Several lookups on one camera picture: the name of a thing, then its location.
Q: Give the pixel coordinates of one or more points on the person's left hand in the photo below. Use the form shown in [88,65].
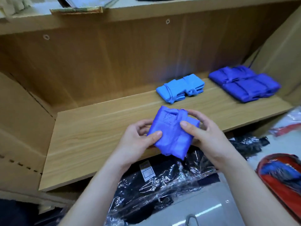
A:
[134,143]

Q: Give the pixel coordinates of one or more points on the person's right hand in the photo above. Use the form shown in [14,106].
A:
[209,138]

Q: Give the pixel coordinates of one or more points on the wooden shelf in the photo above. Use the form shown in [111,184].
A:
[94,134]

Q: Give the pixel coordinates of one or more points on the light blue non-woven bag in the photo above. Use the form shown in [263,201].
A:
[193,84]
[171,90]

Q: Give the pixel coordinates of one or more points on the red shopping basket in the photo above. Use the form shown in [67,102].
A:
[282,190]

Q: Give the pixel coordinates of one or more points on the person's left forearm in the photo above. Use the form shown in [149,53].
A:
[94,197]

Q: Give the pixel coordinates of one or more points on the person's right forearm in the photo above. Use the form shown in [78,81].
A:
[254,195]

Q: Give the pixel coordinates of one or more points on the person's right shoe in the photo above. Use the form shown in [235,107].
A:
[192,220]

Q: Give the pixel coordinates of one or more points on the beige woven basket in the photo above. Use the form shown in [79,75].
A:
[14,6]

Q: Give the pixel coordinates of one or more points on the white paper tag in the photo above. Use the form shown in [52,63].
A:
[147,170]

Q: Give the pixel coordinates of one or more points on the black plastic-wrapped bag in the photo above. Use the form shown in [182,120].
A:
[249,143]

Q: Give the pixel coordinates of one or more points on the black wrapped bag with tag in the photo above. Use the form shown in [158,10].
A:
[150,190]

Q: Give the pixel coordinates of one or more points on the gold stand with white card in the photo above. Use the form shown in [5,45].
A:
[84,6]

